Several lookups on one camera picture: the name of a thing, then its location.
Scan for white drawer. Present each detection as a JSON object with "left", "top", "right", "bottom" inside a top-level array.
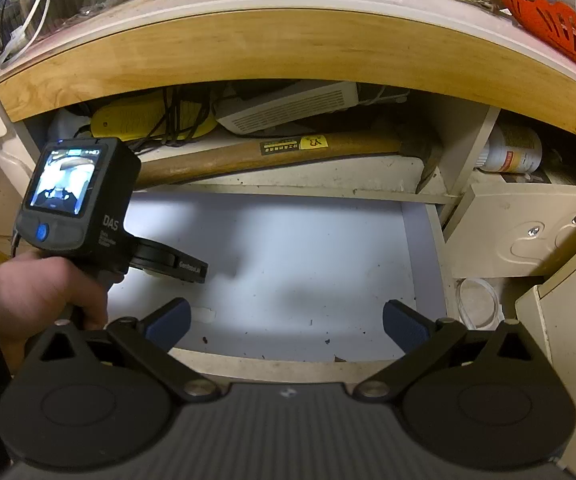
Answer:
[{"left": 102, "top": 189, "right": 449, "bottom": 378}]

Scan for wooden handle hammer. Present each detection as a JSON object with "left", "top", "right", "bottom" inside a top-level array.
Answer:
[{"left": 135, "top": 129, "right": 444, "bottom": 195}]

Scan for orange perforated basket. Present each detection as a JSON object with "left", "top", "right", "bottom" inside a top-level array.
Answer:
[{"left": 492, "top": 0, "right": 576, "bottom": 79}]

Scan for yellow shoe insoles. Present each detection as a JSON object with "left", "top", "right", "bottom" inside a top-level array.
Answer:
[{"left": 90, "top": 88, "right": 219, "bottom": 144}]

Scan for cream drawer front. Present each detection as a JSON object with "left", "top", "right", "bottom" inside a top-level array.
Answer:
[{"left": 442, "top": 180, "right": 576, "bottom": 279}]

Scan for person's left hand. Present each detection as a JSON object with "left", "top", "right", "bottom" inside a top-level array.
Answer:
[{"left": 0, "top": 251, "right": 112, "bottom": 357}]

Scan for white router box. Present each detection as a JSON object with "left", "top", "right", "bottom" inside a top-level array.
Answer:
[{"left": 215, "top": 80, "right": 359, "bottom": 137}]

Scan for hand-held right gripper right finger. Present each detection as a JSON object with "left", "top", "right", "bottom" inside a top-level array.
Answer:
[{"left": 352, "top": 299, "right": 544, "bottom": 404}]

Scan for white cable bundle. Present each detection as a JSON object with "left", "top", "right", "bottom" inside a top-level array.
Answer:
[{"left": 0, "top": 0, "right": 76, "bottom": 68}]

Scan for white labelled bottle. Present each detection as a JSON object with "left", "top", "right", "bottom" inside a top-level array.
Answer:
[{"left": 476, "top": 122, "right": 544, "bottom": 175}]

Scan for black cable bundle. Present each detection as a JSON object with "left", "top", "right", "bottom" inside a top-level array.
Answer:
[{"left": 130, "top": 86, "right": 219, "bottom": 153}]

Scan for cream wooden desk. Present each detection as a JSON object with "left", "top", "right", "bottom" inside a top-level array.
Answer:
[{"left": 0, "top": 0, "right": 576, "bottom": 391}]

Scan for white coiled cord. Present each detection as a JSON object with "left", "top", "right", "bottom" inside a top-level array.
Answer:
[{"left": 456, "top": 277, "right": 502, "bottom": 332}]

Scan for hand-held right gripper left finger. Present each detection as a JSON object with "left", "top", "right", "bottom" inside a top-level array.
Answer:
[{"left": 25, "top": 297, "right": 219, "bottom": 404}]

